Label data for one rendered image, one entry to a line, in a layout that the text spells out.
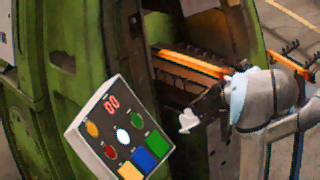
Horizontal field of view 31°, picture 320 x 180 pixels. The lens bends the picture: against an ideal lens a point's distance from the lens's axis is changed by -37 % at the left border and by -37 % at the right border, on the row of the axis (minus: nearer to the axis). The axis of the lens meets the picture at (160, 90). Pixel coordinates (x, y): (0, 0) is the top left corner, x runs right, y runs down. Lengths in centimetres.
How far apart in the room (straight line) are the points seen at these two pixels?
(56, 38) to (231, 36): 73
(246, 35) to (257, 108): 138
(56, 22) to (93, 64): 38
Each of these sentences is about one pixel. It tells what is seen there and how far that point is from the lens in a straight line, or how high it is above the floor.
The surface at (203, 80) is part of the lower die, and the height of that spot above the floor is 99.
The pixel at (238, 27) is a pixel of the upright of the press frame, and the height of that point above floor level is 107.
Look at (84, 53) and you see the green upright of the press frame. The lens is 266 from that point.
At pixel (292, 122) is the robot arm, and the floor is 103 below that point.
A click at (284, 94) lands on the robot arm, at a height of 142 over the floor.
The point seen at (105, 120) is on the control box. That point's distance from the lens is 240.
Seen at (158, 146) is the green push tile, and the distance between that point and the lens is 251.
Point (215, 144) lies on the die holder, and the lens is 286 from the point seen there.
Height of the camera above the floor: 227
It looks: 26 degrees down
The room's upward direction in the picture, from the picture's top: 10 degrees counter-clockwise
